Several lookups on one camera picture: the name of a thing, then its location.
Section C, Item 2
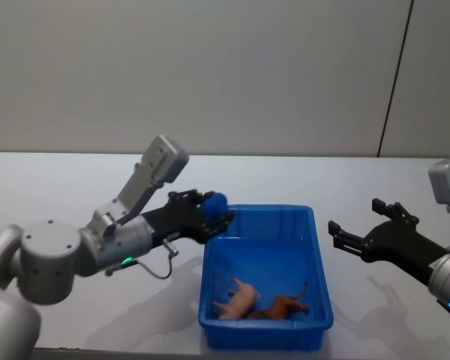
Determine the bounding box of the thin dark gripper cable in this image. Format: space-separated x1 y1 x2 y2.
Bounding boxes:
137 239 179 281

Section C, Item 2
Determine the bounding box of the pink toy pig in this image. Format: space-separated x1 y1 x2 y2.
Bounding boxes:
211 277 262 321

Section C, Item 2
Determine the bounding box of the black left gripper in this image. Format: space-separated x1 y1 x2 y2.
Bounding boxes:
140 189 236 247

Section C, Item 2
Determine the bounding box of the blue plastic bin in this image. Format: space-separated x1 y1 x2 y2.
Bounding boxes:
197 203 335 350

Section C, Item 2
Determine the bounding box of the brown toy animal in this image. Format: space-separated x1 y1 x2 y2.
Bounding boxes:
247 281 311 321

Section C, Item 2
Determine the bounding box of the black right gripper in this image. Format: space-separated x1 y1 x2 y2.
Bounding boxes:
327 198 450 288

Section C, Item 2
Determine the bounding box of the small blue toy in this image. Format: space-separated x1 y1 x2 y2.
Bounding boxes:
202 191 229 224

